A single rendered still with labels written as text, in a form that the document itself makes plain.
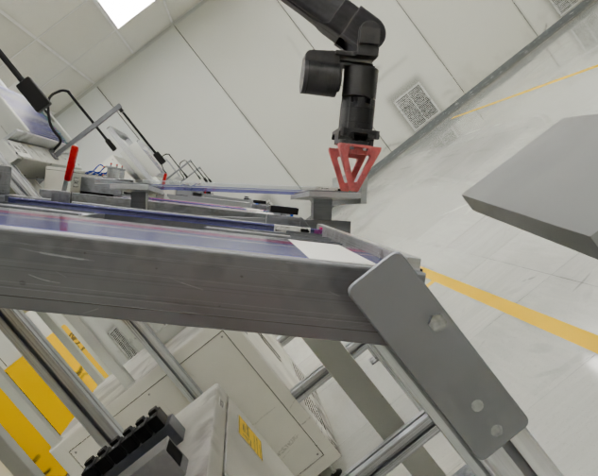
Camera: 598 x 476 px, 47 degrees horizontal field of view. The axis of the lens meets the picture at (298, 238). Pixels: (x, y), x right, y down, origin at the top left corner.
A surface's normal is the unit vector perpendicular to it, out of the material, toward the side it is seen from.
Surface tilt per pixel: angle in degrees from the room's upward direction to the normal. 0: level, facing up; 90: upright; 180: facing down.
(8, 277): 90
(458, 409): 90
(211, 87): 90
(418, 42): 90
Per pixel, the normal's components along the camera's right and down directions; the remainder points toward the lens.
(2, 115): 0.09, 0.06
